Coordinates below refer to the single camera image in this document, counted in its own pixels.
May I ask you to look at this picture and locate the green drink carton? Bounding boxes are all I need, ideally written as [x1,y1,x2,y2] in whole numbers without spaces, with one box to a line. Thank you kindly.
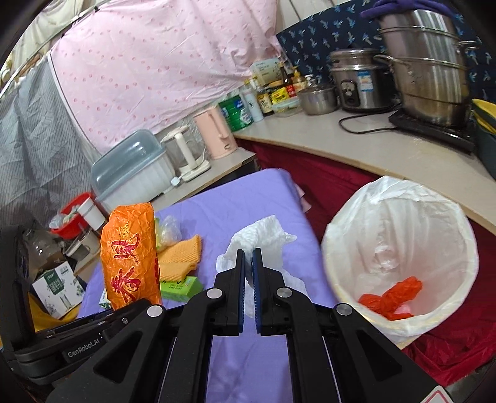
[160,276,203,302]

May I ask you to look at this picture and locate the orange printed plastic wrapper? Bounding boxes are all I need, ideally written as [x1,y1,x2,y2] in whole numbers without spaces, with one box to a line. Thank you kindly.
[100,202,162,310]

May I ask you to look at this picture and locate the clear plastic bag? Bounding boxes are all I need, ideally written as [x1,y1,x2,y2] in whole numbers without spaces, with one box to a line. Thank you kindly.
[155,216,182,251]

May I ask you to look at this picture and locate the white tissue paper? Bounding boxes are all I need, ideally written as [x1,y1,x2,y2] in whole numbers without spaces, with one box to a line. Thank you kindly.
[215,215,308,295]

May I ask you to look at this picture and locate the white lined trash bin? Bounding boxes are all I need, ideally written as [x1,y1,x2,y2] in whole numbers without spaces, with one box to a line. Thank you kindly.
[321,176,479,348]

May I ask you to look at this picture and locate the yellow cloth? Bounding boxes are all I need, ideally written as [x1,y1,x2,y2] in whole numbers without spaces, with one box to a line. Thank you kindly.
[29,293,81,332]

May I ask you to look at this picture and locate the white green cardboard box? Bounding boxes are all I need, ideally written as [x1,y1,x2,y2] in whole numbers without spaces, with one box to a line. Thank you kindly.
[32,261,85,319]

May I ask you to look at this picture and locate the orange bag in bin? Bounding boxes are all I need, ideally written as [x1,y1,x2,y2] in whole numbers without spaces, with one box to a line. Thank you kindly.
[358,276,423,321]

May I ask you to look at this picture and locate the purple table cloth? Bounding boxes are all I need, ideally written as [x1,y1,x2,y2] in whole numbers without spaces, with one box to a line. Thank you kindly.
[76,167,342,403]

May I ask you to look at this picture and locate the orange foam fruit net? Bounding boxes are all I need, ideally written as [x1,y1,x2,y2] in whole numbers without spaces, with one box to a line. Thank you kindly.
[158,235,202,282]

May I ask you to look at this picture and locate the red velvet counter skirt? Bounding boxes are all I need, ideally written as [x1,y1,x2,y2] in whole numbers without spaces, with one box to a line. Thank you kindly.
[240,140,495,386]

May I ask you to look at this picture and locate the red plastic basin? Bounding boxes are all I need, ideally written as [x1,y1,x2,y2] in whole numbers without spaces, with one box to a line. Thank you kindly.
[51,191,94,240]

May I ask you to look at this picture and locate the white cup with lid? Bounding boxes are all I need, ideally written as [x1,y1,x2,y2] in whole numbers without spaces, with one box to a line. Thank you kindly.
[77,197,106,232]

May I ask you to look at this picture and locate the lidded white dish rack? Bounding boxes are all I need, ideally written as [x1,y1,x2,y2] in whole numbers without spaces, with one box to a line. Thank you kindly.
[91,129,176,214]

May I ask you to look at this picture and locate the grey patterned curtain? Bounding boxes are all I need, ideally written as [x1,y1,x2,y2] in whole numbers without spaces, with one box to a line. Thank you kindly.
[1,60,98,227]

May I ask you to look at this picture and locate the glass electric kettle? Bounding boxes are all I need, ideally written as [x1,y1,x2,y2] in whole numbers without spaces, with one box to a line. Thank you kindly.
[160,125,211,186]

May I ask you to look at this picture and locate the pink electric kettle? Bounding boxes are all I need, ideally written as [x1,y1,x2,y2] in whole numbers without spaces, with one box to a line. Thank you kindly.
[193,106,238,160]

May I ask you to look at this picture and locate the green tin can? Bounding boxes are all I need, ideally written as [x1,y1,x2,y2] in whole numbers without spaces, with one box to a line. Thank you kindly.
[219,95,253,132]

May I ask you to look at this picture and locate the black induction cooker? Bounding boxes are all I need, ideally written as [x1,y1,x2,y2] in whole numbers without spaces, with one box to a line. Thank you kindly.
[388,109,476,154]

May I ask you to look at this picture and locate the stainless steel bowl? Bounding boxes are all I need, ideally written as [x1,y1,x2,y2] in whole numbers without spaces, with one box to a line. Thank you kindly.
[298,84,339,116]

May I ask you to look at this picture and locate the dark soy sauce bottle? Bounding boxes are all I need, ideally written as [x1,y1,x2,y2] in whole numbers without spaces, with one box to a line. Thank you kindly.
[256,91,274,117]

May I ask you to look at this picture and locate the yellow seasoning packet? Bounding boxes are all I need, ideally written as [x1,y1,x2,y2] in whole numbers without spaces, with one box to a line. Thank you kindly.
[270,86,290,105]

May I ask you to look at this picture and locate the silver rice cooker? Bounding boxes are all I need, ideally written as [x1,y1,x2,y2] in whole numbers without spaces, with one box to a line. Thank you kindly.
[330,48,396,112]

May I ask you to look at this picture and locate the white thermos bottle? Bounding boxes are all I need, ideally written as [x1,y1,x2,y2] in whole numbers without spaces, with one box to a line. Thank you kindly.
[241,87,264,122]

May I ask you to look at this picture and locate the yellow blue stacked basins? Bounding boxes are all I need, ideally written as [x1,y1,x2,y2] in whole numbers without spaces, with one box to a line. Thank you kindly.
[472,99,496,179]

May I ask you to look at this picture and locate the pink dotted curtain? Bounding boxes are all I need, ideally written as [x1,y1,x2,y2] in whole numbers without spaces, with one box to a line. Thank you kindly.
[51,0,281,153]

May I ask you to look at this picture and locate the white box on counter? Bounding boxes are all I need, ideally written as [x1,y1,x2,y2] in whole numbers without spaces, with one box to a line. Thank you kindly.
[250,58,281,86]

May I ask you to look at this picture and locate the navy patterned cloth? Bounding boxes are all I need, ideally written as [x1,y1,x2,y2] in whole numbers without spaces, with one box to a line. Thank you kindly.
[277,1,495,103]

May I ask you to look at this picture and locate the stacked steel steamer pot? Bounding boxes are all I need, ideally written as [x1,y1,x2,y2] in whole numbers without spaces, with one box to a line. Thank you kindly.
[374,9,479,127]

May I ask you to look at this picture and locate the purple cloth on pot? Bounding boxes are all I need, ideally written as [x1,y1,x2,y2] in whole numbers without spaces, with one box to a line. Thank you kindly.
[360,0,454,20]

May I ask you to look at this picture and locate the black power cable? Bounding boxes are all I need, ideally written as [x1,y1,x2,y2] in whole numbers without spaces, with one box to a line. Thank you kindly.
[338,105,400,135]

